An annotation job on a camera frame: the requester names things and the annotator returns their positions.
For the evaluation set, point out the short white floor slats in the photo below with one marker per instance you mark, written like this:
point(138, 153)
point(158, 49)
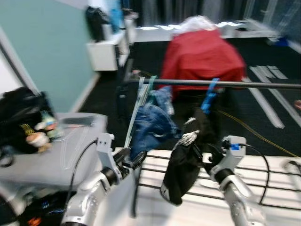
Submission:
point(270, 72)

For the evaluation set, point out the long white floor strip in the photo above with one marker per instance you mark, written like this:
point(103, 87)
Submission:
point(265, 106)

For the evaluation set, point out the blue denim jeans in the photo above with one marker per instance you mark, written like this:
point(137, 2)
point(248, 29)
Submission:
point(153, 125)

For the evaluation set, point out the black bag with orange accents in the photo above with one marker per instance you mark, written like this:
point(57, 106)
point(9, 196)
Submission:
point(42, 209)

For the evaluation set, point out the red cloth cover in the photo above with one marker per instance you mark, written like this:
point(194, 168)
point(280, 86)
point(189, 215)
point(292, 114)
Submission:
point(202, 56)

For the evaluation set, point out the white shelf unit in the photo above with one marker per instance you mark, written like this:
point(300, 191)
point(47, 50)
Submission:
point(103, 54)

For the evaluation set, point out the dark curtain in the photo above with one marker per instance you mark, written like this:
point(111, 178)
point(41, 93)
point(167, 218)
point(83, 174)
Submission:
point(197, 9)

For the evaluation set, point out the light blue bag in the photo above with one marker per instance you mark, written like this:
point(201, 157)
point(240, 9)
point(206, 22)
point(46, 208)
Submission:
point(116, 14)

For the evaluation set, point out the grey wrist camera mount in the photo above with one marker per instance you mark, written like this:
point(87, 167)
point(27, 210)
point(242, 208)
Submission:
point(104, 146)
point(234, 148)

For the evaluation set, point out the white low ledge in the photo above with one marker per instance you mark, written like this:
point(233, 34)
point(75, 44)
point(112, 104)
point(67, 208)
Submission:
point(155, 34)

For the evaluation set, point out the grey remote control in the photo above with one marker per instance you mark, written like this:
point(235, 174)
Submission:
point(77, 120)

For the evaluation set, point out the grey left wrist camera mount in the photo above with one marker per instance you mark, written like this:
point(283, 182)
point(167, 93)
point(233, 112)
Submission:
point(104, 146)

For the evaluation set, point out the black white printed garment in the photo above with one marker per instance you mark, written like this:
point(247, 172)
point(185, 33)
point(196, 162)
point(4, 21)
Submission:
point(181, 174)

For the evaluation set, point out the black backpack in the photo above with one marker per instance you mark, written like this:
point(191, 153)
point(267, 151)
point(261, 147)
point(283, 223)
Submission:
point(19, 113)

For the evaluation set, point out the white plastic bag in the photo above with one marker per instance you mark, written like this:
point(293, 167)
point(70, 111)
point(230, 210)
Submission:
point(197, 23)

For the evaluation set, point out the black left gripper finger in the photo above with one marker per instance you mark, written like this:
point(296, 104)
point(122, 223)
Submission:
point(139, 158)
point(125, 153)

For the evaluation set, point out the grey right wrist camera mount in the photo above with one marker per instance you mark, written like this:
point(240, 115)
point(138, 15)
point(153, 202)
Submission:
point(234, 148)

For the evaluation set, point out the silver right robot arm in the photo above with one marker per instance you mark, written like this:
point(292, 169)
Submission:
point(240, 197)

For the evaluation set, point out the blue plastic hanger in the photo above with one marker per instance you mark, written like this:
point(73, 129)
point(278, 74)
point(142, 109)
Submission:
point(210, 96)

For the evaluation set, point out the black metal clothes rack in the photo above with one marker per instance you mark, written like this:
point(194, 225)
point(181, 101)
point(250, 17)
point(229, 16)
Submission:
point(258, 84)

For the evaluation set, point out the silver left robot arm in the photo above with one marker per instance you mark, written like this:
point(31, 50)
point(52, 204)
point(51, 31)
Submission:
point(89, 197)

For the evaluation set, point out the grey ottoman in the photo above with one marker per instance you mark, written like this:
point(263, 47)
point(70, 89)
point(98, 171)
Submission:
point(47, 165)

